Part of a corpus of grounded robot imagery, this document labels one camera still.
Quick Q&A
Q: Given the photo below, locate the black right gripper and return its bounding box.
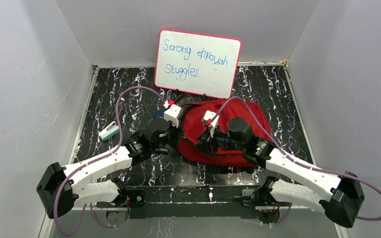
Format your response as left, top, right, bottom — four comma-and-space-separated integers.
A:
193, 122, 245, 156

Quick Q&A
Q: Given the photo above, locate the red student backpack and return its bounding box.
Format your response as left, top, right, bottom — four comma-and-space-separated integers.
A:
177, 99, 275, 167

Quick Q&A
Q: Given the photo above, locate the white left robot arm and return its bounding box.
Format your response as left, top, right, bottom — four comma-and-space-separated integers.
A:
36, 126, 180, 219

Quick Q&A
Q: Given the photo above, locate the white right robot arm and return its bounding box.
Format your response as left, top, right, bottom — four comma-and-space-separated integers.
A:
199, 117, 365, 228

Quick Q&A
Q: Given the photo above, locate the black blue marker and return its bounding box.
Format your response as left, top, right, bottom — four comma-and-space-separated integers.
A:
155, 148, 170, 154

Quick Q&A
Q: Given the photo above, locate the dark blue wallet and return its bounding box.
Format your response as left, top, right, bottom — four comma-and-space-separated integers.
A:
154, 109, 165, 118

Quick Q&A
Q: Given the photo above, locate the pink framed whiteboard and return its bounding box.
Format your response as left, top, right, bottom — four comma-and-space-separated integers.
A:
154, 29, 242, 99

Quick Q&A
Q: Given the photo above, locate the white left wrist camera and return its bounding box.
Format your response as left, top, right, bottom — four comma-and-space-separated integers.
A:
163, 100, 183, 128

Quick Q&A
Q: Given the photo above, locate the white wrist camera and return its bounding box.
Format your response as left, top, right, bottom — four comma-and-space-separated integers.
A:
163, 100, 183, 128
201, 110, 219, 137

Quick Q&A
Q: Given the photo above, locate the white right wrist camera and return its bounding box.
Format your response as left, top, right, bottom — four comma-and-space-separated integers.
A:
201, 110, 219, 137

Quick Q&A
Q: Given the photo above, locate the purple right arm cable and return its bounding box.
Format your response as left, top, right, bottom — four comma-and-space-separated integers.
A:
215, 96, 381, 227

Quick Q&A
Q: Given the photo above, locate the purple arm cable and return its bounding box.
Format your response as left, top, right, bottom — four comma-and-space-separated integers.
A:
53, 86, 168, 237
215, 96, 381, 227

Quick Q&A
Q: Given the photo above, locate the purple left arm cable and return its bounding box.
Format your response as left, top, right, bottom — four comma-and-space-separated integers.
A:
53, 86, 168, 237

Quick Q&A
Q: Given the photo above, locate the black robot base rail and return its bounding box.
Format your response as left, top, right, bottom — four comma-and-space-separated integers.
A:
97, 185, 283, 224

